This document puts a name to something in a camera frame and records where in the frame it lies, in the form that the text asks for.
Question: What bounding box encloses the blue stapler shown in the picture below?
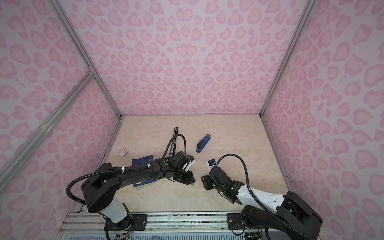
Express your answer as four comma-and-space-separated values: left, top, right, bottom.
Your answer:
196, 134, 211, 153

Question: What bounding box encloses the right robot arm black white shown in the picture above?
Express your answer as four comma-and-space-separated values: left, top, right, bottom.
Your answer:
201, 166, 323, 240

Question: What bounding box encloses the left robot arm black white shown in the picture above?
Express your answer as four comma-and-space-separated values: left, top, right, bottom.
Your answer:
82, 156, 195, 225

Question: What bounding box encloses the blue notebook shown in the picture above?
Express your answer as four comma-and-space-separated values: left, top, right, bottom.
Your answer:
131, 155, 158, 189

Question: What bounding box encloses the small red white staple box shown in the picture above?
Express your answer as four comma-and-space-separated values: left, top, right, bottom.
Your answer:
119, 149, 130, 158

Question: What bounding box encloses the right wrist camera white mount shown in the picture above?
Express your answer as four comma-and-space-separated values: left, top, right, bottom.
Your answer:
207, 159, 217, 169

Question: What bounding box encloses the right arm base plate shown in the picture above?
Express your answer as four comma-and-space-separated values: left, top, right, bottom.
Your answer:
226, 213, 263, 231

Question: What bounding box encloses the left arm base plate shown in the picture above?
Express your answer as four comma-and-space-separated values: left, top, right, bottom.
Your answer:
104, 214, 148, 232

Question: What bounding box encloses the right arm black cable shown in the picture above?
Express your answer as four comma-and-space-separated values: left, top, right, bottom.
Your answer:
215, 153, 313, 240

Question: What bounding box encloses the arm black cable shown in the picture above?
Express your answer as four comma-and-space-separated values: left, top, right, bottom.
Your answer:
65, 133, 187, 205
215, 153, 313, 240

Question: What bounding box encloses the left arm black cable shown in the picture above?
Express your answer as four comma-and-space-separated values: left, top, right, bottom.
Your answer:
65, 133, 187, 205

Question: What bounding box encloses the aluminium front rail frame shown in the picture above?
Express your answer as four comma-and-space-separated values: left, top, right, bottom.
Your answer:
55, 209, 320, 240

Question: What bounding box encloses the aluminium diagonal frame bar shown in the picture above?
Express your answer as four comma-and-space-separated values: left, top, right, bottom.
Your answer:
1, 71, 95, 193

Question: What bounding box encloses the aluminium corner frame post left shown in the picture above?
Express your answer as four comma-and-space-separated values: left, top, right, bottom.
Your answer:
47, 0, 123, 120

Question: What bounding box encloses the aluminium corner frame post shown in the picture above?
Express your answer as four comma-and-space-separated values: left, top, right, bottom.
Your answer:
47, 0, 123, 120
260, 0, 318, 119

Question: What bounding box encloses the aluminium corner frame post right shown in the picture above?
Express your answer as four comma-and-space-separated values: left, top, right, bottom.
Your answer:
260, 0, 318, 119

